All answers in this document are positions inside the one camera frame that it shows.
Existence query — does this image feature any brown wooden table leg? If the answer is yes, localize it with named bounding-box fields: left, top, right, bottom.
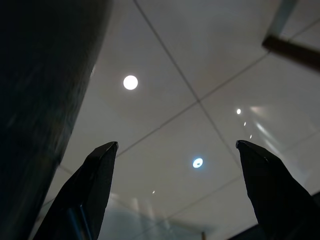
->
left=261, top=34, right=320, bottom=74

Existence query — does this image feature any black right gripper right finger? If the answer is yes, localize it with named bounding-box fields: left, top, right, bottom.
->
left=235, top=139, right=320, bottom=240

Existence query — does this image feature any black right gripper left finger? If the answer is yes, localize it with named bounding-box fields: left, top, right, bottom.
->
left=33, top=141, right=119, bottom=240

